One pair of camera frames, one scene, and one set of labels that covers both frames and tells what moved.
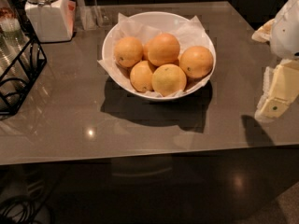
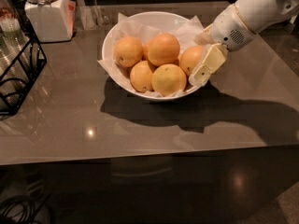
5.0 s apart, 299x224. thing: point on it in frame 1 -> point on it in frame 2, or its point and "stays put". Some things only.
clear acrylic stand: (91, 17) stays put
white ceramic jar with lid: (53, 16) stays put
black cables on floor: (20, 209) stays put
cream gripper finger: (280, 88) -> (213, 59)
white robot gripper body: (286, 32) -> (230, 29)
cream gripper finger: (264, 33) -> (204, 37)
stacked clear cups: (14, 58) stays put
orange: (196, 61) stays put
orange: (163, 49) stays put
